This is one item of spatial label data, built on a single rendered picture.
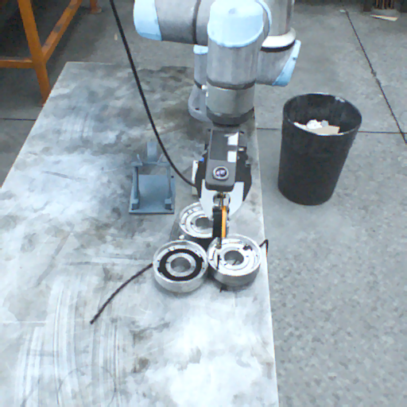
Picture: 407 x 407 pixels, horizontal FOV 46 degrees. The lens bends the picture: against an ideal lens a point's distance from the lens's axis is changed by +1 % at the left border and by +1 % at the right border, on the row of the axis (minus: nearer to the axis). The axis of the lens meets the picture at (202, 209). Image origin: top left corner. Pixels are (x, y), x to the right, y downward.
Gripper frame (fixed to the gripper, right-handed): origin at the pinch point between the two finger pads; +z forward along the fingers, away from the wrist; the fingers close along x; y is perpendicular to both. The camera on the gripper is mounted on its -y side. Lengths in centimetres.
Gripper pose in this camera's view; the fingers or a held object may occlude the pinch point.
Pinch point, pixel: (220, 216)
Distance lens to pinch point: 84.7
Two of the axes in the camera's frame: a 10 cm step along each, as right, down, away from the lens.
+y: 0.5, -5.8, 8.1
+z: -0.4, 8.1, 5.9
